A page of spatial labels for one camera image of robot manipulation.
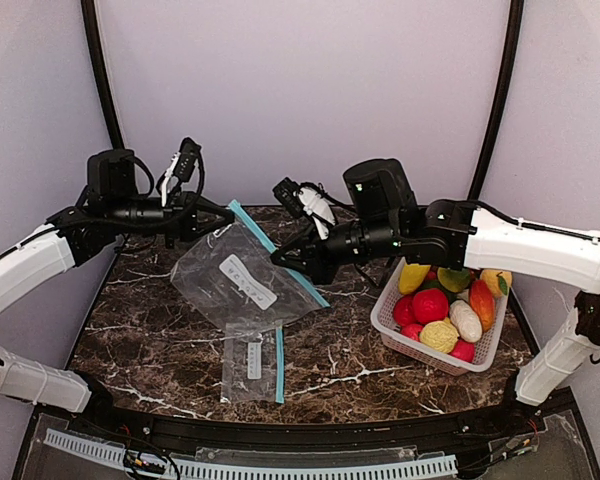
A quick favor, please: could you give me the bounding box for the black corner frame post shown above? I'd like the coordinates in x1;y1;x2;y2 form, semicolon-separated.
467;0;525;200
80;0;125;149

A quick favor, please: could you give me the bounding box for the white slotted cable duct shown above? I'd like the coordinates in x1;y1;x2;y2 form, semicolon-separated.
44;428;459;479

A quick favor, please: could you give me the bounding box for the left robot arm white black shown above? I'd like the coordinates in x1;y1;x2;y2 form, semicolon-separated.
0;138;235;414

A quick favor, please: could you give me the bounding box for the red toy fruit left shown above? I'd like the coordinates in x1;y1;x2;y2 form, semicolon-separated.
393;295;417;327

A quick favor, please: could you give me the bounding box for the black corner frame post left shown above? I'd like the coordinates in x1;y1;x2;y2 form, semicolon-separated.
80;0;125;149

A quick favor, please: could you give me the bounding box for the red toy fruit front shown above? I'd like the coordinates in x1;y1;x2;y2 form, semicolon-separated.
449;339;476;363

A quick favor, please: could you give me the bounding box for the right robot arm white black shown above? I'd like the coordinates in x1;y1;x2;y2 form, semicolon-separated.
271;159;600;406

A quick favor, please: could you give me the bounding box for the dark green toy pepper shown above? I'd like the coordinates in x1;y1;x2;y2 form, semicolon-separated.
419;279;457;303

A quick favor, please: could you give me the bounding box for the red toy fruit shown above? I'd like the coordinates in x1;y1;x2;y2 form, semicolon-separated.
393;295;417;327
449;339;476;363

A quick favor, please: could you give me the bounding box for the yellow toy pear with leaf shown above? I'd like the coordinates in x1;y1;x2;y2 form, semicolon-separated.
480;269;513;299

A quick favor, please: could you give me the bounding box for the white plastic basket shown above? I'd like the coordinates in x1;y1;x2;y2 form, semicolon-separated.
370;261;508;376

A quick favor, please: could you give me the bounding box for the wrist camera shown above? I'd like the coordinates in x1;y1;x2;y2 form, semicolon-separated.
157;137;204;207
272;176;339;239

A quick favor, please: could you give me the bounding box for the black front rail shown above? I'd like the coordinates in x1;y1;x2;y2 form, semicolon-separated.
69;406;532;453

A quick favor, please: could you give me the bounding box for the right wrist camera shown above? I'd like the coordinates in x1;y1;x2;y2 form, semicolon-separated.
272;176;339;239

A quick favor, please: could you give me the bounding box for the black corner frame post right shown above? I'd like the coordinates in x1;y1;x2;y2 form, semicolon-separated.
467;0;525;200

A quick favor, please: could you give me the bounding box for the small clear zip bag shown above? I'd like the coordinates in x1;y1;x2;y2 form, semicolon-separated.
220;323;285;404

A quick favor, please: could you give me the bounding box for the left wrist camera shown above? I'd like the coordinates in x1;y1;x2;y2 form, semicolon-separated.
157;137;204;207

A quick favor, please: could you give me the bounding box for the red toy apple large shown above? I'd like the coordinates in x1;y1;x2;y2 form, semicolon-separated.
412;288;449;325

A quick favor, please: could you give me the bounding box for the large clear zip bag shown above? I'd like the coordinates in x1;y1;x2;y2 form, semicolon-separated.
171;200;329;335

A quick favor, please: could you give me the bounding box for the orange toy carrot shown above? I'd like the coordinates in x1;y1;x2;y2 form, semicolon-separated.
469;280;495;332

